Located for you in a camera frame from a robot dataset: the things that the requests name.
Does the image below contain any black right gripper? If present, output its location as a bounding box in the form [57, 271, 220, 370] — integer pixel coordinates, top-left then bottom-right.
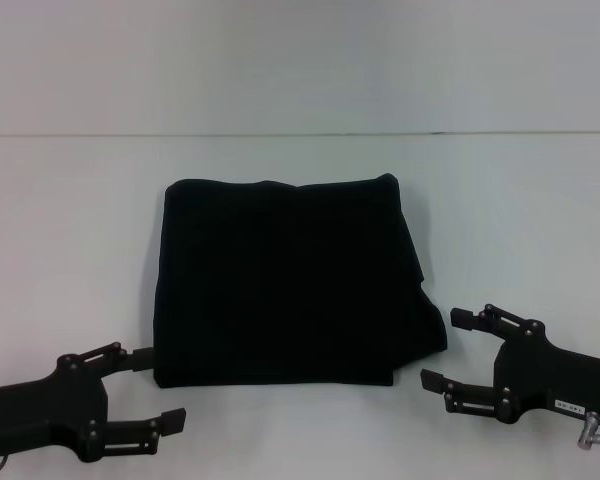
[419, 301, 600, 427]

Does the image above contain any black shirt with FREE print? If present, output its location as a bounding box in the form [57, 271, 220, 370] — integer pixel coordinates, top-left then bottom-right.
[151, 172, 449, 390]

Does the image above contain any thin right gripper cable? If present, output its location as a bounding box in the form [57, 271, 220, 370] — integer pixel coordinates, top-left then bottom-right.
[573, 411, 600, 450]

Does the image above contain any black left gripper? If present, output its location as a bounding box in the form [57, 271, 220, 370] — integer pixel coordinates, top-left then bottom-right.
[0, 341, 188, 464]

